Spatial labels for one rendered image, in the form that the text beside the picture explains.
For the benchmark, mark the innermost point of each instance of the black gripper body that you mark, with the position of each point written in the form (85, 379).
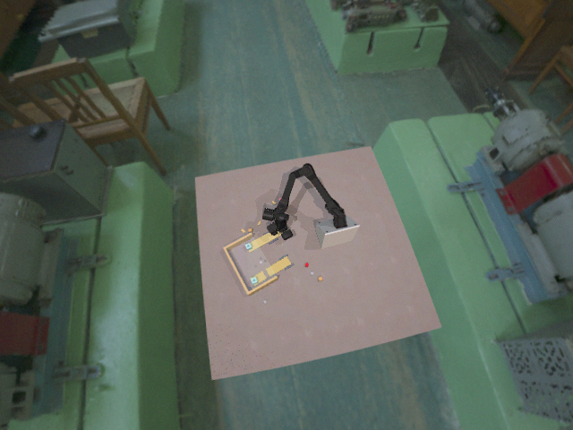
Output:
(285, 234)

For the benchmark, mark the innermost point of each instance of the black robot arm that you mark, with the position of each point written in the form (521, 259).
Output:
(331, 205)

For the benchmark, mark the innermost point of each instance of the yellow crosshatched strip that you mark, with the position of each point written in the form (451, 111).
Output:
(280, 265)

